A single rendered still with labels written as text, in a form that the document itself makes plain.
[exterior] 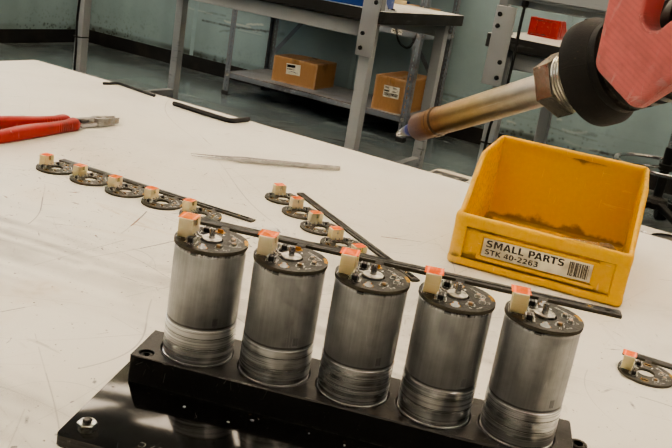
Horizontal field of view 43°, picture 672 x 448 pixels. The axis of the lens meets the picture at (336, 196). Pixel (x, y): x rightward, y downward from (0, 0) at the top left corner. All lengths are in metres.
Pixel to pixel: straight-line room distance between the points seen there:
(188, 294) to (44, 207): 0.23
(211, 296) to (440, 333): 0.08
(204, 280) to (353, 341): 0.05
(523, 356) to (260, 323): 0.08
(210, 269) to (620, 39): 0.16
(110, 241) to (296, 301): 0.20
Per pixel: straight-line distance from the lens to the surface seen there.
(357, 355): 0.28
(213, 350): 0.30
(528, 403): 0.28
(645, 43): 0.18
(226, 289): 0.29
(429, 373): 0.28
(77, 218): 0.49
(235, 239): 0.29
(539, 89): 0.21
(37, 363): 0.34
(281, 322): 0.28
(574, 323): 0.28
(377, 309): 0.27
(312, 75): 4.93
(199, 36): 5.85
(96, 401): 0.30
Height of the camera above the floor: 0.91
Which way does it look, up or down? 16 degrees down
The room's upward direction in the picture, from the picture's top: 9 degrees clockwise
